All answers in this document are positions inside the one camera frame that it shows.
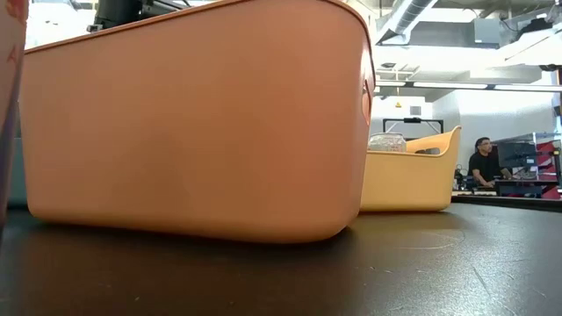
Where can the pink soda can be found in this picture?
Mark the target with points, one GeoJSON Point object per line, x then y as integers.
{"type": "Point", "coordinates": [386, 144]}

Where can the orange plastic bin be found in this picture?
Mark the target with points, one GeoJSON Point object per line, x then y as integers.
{"type": "Point", "coordinates": [175, 131]}

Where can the yellow plastic bin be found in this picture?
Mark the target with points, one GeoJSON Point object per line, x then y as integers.
{"type": "Point", "coordinates": [404, 184]}

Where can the blue silver energy drink can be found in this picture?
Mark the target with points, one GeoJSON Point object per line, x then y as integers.
{"type": "Point", "coordinates": [9, 66]}

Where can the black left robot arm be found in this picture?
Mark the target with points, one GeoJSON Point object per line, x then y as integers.
{"type": "Point", "coordinates": [118, 11]}

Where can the person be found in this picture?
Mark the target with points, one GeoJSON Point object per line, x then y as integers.
{"type": "Point", "coordinates": [483, 167]}

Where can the black computer monitor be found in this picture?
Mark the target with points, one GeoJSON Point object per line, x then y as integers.
{"type": "Point", "coordinates": [516, 153]}

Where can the dark office desk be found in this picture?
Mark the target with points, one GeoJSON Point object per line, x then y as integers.
{"type": "Point", "coordinates": [518, 188]}

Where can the grey ceiling unit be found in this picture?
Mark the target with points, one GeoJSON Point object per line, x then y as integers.
{"type": "Point", "coordinates": [486, 30]}

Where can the red and white striped panel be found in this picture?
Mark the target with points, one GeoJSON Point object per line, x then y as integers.
{"type": "Point", "coordinates": [546, 151]}

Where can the black metal frame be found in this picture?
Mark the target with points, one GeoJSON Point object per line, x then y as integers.
{"type": "Point", "coordinates": [412, 119]}

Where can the long ceiling light rail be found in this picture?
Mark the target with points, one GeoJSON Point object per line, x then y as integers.
{"type": "Point", "coordinates": [452, 85]}

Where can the silver ventilation duct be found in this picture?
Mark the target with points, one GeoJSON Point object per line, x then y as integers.
{"type": "Point", "coordinates": [406, 17]}

